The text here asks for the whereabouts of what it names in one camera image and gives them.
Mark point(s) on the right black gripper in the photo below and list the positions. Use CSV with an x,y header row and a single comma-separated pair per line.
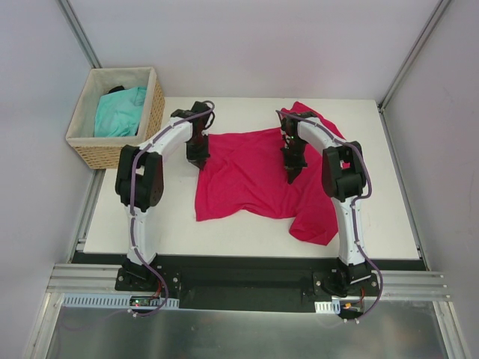
x,y
294,161

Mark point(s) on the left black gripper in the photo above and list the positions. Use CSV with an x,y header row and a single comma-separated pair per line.
x,y
197,152

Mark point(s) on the pink t shirt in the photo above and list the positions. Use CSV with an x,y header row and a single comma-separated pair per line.
x,y
245,171

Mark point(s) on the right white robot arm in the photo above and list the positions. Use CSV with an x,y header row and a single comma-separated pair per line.
x,y
345,179

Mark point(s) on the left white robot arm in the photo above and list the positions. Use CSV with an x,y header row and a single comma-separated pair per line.
x,y
140,185

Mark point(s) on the teal t shirt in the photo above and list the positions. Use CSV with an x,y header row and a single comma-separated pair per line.
x,y
119,114

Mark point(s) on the black garment in basket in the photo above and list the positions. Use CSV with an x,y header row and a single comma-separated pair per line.
x,y
116,89

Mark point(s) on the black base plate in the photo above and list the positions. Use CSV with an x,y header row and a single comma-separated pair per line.
x,y
289,285

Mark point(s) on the right white cable duct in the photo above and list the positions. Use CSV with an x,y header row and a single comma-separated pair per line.
x,y
327,307

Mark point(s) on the white cable duct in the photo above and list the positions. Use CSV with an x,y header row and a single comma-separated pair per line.
x,y
327,307
112,301

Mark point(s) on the front aluminium rail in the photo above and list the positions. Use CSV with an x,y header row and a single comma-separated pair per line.
x,y
398,285

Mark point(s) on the right aluminium frame post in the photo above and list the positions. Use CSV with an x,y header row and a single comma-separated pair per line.
x,y
424,35

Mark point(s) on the aluminium frame post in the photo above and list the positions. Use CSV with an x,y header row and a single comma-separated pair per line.
x,y
79,33
424,35

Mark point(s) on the left white cable duct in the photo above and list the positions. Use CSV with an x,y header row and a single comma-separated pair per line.
x,y
112,301

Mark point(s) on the left aluminium frame post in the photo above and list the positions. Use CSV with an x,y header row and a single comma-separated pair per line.
x,y
79,33

